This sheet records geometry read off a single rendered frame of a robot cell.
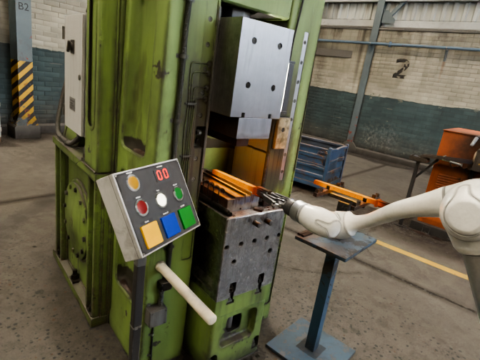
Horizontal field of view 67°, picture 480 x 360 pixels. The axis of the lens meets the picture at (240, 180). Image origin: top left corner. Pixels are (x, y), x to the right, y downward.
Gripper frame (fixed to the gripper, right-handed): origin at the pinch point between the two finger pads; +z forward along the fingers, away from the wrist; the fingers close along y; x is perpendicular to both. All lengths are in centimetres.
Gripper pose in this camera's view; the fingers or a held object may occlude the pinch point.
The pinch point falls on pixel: (263, 193)
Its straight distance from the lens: 166.7
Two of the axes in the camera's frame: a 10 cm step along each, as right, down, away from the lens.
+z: -6.2, -3.1, 7.2
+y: 7.7, -0.8, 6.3
